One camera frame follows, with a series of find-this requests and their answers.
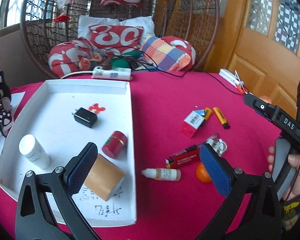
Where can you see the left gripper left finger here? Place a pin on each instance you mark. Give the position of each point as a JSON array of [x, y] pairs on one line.
[[34, 217]]

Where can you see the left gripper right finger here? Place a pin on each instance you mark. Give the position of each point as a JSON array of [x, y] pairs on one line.
[[261, 219]]

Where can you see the yellow lighter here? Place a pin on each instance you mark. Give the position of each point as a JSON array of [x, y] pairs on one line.
[[222, 119], [207, 113]]

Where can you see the orange mandarin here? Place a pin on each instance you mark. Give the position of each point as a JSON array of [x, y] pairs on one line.
[[202, 174]]

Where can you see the tan tape roll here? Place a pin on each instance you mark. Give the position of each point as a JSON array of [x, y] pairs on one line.
[[104, 178]]

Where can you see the red rectangular lighter box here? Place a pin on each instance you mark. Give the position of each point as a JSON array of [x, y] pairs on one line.
[[183, 158]]

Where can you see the small dropper bottle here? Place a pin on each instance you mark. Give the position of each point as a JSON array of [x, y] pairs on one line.
[[165, 174]]

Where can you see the black charger adapter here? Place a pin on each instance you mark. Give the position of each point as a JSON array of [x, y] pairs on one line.
[[85, 117]]

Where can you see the right hand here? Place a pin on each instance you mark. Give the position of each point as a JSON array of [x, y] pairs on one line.
[[294, 188]]

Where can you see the peach apple fruit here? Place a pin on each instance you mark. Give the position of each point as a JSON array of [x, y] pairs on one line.
[[266, 99]]

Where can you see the white pill bottle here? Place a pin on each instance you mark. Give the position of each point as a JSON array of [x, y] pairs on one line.
[[33, 151]]

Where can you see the white power strip right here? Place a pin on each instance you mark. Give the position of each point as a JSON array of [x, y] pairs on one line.
[[230, 78]]

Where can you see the white power strip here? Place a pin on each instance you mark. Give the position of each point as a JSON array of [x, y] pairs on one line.
[[230, 78], [123, 74]]

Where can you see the small pink barcode box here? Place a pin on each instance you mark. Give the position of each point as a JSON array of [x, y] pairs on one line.
[[191, 123]]

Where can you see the red small jar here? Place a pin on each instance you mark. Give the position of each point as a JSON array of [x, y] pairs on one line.
[[115, 144]]

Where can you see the white cardboard tray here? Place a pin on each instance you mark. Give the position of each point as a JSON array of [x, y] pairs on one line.
[[48, 116]]

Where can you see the pink red tablecloth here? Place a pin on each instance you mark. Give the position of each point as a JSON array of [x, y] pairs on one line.
[[160, 103]]

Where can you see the red patterned cushion right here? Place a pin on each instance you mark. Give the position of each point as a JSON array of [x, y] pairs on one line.
[[183, 45]]

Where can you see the red patterned cushion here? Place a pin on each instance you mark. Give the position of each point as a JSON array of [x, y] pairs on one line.
[[64, 58], [183, 45]]

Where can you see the plaid striped cushion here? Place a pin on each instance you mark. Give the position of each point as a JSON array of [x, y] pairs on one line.
[[160, 54]]

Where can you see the red patterned cushion left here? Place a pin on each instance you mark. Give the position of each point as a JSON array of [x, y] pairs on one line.
[[64, 58]]

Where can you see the green cloth item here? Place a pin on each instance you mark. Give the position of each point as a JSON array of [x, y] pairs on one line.
[[126, 60]]

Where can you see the red white patterned pillow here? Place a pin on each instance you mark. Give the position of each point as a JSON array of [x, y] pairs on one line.
[[115, 39]]

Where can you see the wicker hanging egg chair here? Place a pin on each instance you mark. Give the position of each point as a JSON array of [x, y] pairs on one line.
[[43, 25]]

